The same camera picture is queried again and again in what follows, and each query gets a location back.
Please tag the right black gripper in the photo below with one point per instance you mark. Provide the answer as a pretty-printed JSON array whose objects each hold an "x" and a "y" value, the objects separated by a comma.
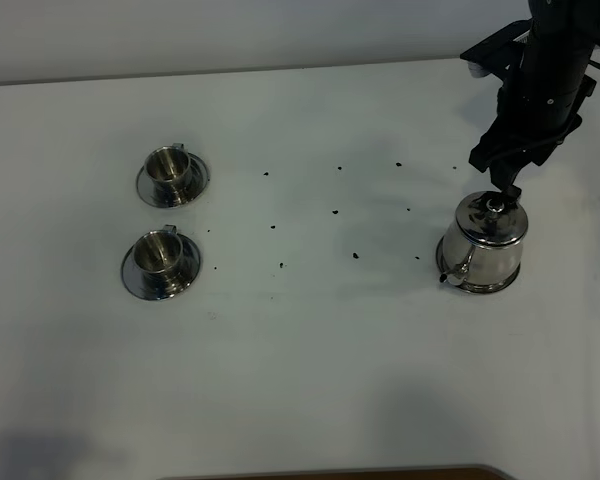
[{"x": 544, "y": 83}]

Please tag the stainless steel teapot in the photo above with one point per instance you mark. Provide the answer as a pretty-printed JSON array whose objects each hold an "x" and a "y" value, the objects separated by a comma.
[{"x": 484, "y": 242}]

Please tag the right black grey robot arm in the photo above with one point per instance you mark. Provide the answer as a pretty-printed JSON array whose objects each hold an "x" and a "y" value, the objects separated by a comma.
[{"x": 542, "y": 65}]

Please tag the far stainless steel teacup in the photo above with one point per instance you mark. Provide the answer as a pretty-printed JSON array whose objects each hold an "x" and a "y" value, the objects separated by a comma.
[{"x": 170, "y": 169}]

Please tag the stainless steel teacup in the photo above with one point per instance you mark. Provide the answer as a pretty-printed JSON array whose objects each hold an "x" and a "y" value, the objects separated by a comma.
[
  {"x": 158, "y": 254},
  {"x": 170, "y": 169}
]

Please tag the far stainless steel saucer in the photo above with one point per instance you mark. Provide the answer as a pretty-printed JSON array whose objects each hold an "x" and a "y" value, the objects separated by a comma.
[{"x": 151, "y": 196}]

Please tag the stainless steel saucer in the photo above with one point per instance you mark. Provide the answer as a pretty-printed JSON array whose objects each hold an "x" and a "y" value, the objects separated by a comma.
[
  {"x": 144, "y": 288},
  {"x": 151, "y": 196}
]

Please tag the near stainless steel teacup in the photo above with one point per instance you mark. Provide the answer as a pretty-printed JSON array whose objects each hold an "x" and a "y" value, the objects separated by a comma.
[{"x": 158, "y": 254}]

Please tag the near stainless steel saucer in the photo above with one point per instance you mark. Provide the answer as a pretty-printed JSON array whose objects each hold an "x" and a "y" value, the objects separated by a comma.
[{"x": 144, "y": 288}]

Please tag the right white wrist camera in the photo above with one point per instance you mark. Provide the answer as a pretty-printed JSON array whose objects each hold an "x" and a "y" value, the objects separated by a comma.
[{"x": 479, "y": 71}]

